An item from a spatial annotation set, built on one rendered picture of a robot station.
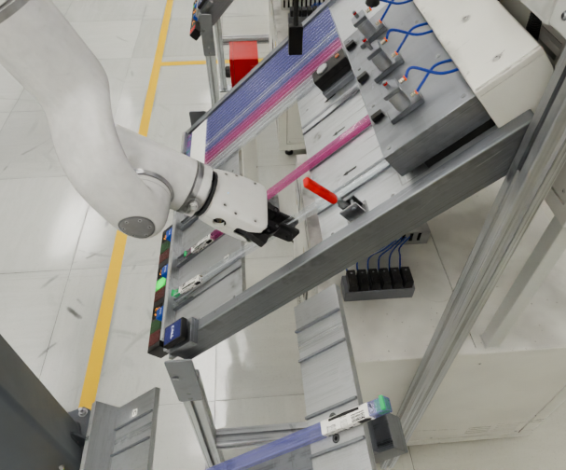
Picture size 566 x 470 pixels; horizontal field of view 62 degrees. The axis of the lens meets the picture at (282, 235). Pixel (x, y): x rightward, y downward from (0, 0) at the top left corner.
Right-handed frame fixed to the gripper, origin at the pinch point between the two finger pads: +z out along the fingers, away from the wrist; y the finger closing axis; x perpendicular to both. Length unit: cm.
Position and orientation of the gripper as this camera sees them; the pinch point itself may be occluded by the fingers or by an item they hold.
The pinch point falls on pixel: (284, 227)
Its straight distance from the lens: 80.2
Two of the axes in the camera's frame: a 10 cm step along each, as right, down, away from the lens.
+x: -5.7, 5.5, 6.1
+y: -0.5, -7.7, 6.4
